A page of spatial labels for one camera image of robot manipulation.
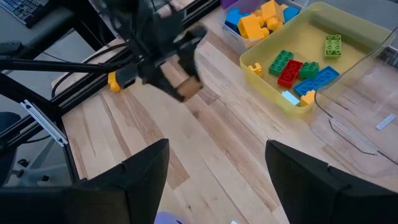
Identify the black computer keyboard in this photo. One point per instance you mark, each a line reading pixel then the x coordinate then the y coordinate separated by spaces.
pixel 21 9

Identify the brown wooden cylinder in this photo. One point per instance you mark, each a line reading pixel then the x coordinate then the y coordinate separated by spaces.
pixel 189 88

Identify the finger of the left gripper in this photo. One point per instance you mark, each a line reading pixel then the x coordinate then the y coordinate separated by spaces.
pixel 161 82
pixel 191 46

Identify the small yellow toy brick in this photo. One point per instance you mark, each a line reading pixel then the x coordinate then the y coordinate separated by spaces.
pixel 256 69

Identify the lime green toy brick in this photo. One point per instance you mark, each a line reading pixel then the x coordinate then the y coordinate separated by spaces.
pixel 333 46

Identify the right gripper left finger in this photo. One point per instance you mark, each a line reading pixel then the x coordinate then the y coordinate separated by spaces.
pixel 133 193

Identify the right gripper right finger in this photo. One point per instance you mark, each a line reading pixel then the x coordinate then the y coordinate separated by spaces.
pixel 311 193

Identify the yellow translucent plastic bin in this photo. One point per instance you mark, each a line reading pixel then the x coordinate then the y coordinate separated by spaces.
pixel 311 34

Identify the mint green toy block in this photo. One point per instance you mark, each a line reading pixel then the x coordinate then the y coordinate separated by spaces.
pixel 290 98

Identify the large yellow toy block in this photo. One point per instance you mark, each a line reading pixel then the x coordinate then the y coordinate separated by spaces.
pixel 252 27
pixel 271 14
pixel 257 13

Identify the silver metal rail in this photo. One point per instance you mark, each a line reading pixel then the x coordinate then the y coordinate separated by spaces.
pixel 43 123

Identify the purple plastic bucket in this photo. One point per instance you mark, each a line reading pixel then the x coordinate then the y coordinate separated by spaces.
pixel 228 3

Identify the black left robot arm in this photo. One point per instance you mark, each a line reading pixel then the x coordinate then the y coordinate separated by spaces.
pixel 140 12

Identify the small dark green brick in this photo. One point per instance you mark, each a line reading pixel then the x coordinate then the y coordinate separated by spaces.
pixel 309 70

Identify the large long blue block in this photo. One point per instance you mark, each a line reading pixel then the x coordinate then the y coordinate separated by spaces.
pixel 233 17

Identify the long blue brick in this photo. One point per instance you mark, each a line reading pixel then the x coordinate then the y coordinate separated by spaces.
pixel 317 81

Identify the small orange toy brick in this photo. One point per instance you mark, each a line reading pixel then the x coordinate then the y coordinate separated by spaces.
pixel 308 98

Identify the black metal table frame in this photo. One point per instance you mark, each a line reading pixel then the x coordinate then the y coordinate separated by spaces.
pixel 18 90

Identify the long dark green brick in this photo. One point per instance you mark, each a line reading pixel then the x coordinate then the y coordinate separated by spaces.
pixel 281 62

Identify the white label strip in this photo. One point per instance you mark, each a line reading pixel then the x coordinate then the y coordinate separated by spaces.
pixel 385 122

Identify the yellow angular toy block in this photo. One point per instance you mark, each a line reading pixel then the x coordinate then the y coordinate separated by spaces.
pixel 112 84

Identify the small clear plastic bin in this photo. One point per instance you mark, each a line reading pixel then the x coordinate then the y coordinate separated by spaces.
pixel 236 42

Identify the blue rounded toy block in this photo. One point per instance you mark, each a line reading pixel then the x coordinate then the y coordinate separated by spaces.
pixel 290 13

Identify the large clear plastic bin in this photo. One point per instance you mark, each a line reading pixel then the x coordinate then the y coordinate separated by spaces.
pixel 367 102

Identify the dark grey desk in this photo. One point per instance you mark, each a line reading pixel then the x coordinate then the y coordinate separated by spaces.
pixel 46 29

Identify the red toy brick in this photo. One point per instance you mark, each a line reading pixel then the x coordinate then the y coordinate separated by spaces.
pixel 289 74

